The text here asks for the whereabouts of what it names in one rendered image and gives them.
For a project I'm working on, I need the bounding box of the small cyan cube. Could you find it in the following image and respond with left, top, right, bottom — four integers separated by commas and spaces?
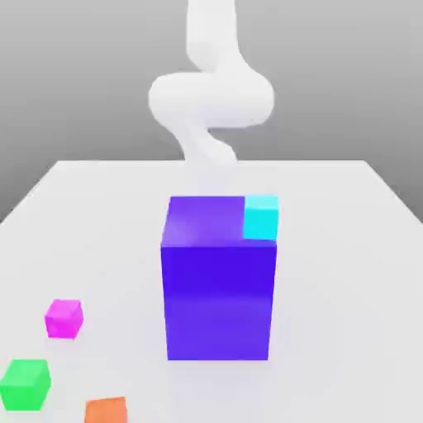
242, 194, 280, 241

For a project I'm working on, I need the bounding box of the small magenta cube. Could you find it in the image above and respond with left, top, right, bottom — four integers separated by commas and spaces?
44, 298, 84, 340

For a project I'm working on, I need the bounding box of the small orange cube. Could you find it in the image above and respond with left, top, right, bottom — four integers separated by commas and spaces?
83, 396, 129, 423

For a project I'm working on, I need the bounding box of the small green cube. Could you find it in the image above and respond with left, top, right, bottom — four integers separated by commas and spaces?
0, 359, 52, 412

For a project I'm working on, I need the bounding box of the large purple box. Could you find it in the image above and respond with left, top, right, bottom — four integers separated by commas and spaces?
160, 195, 278, 362

